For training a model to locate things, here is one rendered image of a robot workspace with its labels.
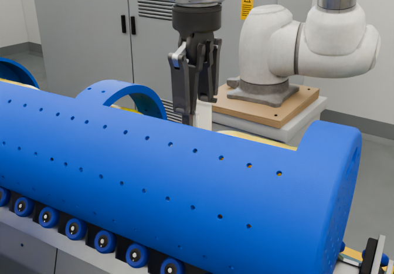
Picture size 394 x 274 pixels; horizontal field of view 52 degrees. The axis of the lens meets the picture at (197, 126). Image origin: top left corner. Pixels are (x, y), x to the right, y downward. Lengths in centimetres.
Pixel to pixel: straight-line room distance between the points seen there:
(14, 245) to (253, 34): 82
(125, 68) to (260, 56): 192
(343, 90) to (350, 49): 241
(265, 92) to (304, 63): 15
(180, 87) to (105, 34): 250
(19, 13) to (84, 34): 308
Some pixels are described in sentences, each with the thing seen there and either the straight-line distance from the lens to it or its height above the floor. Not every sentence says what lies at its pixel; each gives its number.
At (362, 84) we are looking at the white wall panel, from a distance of 353.
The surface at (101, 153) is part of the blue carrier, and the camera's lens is 67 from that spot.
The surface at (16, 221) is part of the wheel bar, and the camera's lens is 99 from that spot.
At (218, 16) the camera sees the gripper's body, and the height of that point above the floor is 138.
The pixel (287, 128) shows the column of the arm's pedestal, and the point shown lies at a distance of 116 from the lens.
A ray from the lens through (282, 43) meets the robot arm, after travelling 120.
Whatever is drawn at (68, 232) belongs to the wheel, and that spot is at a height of 96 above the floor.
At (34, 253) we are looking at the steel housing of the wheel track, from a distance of 97.
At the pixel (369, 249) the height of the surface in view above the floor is 105.
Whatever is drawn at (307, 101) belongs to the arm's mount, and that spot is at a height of 102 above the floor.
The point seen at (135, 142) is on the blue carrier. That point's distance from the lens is 64.
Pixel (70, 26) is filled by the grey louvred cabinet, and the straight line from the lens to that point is 339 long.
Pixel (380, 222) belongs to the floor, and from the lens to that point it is 263.
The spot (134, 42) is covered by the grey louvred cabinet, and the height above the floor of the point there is 83.
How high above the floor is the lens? 148
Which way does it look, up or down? 25 degrees down
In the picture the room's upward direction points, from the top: straight up
